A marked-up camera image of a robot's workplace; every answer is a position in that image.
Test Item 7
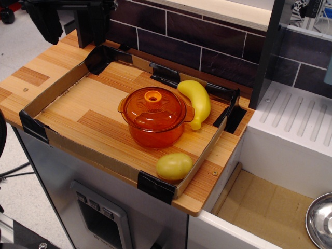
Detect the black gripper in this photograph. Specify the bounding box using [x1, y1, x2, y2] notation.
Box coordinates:
[24, 0, 116, 46]

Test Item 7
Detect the silver metal bowl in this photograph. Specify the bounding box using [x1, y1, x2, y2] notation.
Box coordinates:
[305, 192, 331, 248]

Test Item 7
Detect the yellow toy banana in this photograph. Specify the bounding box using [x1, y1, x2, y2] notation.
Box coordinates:
[177, 80, 211, 130]

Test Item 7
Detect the white toy sink unit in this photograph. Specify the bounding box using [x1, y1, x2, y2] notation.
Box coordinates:
[187, 82, 331, 248]

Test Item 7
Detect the orange transparent plastic pot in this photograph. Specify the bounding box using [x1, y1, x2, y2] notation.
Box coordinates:
[128, 99, 195, 148]

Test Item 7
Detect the cardboard fence with black tape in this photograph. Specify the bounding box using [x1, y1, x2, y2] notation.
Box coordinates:
[19, 46, 252, 203]

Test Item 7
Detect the yellow toy potato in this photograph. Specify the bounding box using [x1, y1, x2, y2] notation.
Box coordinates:
[156, 153, 193, 181]

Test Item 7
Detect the toy dishwasher front panel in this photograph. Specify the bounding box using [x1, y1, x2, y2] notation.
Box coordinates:
[70, 180, 133, 249]

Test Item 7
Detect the orange transparent pot lid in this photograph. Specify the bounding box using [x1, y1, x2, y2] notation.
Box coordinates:
[118, 87, 187, 132]

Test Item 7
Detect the black vertical post right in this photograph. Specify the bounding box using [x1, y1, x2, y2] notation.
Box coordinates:
[249, 1, 285, 109]

